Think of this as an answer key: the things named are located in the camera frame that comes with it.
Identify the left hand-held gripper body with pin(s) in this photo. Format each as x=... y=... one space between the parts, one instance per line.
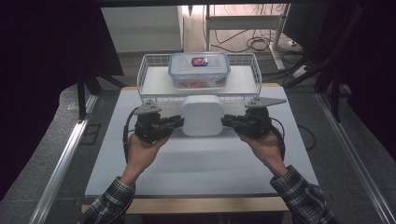
x=149 y=126

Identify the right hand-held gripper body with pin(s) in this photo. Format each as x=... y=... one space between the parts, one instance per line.
x=257 y=123

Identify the white rounded square box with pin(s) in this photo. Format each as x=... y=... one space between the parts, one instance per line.
x=202 y=115

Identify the clear plastic lidded food container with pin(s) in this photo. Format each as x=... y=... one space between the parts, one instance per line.
x=199 y=70

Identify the person's right hand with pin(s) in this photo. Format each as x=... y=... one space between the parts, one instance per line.
x=267 y=149

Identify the person's left hand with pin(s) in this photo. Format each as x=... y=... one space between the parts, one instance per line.
x=141 y=154

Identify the light grey table mat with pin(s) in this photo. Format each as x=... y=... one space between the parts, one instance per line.
x=199 y=165

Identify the white power strip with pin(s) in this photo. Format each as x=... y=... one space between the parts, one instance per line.
x=299 y=71

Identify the black metal stand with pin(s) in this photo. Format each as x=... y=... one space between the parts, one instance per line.
x=82 y=96
x=335 y=93

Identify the white cabinet panel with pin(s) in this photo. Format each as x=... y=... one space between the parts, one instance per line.
x=141 y=29

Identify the aluminium floor rail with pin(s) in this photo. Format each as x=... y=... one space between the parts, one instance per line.
x=60 y=161
x=351 y=155

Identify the white metal desk frame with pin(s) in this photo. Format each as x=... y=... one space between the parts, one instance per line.
x=243 y=22

